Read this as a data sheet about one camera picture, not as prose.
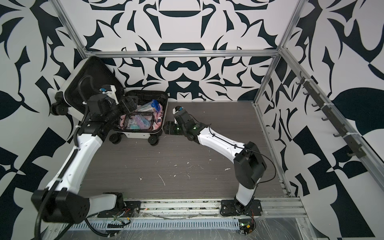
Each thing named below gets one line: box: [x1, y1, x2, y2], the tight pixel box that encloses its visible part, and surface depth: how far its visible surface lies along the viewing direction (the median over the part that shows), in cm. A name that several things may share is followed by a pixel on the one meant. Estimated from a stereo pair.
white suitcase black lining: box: [49, 55, 169, 146], surface depth 89 cm
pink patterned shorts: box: [119, 104, 164, 131], surface depth 101 cm
